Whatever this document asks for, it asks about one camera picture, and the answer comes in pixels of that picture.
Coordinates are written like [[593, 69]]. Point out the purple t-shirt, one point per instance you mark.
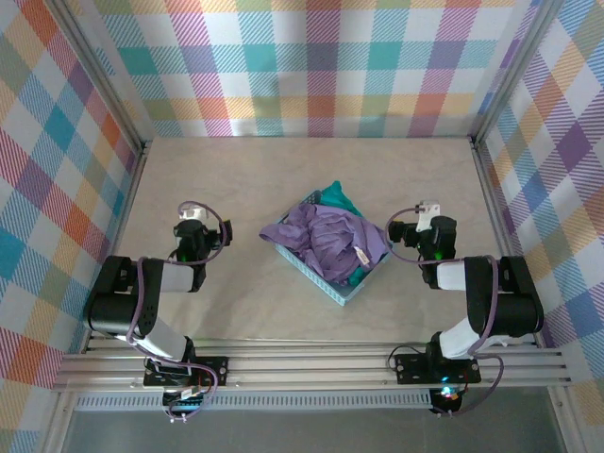
[[325, 236]]

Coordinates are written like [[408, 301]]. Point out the light blue plastic basket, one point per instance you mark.
[[325, 292]]

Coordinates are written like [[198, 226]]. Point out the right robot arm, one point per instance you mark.
[[514, 311]]

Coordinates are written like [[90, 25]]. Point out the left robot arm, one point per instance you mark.
[[108, 311]]

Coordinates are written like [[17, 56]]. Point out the teal garment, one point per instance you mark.
[[335, 193]]

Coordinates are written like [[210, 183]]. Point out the right controller board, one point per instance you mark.
[[447, 398]]

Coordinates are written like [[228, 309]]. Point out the controller board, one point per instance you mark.
[[186, 403], [447, 398]]

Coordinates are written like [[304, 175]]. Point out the left controller board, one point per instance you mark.
[[186, 403]]

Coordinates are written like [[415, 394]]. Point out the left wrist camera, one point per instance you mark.
[[194, 213]]

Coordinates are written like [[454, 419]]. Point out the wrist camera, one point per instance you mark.
[[194, 213], [427, 212]]

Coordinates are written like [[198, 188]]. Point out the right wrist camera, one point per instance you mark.
[[427, 212]]

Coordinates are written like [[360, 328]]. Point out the right aluminium side rail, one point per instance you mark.
[[495, 212]]

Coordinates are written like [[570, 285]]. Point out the aluminium side rail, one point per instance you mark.
[[126, 212], [495, 212]]

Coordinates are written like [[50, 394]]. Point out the left aluminium side rail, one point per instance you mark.
[[126, 212]]

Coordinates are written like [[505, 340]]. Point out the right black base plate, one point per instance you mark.
[[415, 368]]

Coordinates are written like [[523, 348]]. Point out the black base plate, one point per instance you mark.
[[212, 370], [415, 368]]

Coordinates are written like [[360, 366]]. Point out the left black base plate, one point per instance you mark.
[[212, 370]]

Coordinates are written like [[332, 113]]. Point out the long aluminium mounting rail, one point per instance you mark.
[[307, 368]]

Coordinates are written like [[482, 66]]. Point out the left aluminium corner post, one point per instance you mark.
[[104, 85]]

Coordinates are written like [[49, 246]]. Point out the aluminium corner post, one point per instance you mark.
[[104, 85], [514, 71]]

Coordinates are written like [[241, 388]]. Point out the right aluminium corner post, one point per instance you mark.
[[514, 71]]

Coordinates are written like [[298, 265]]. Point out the right aluminium frame leg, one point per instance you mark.
[[564, 420]]

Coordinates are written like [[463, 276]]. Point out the aluminium frame leg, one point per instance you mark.
[[56, 424], [564, 420]]

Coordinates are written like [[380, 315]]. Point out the left aluminium frame leg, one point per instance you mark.
[[56, 424]]

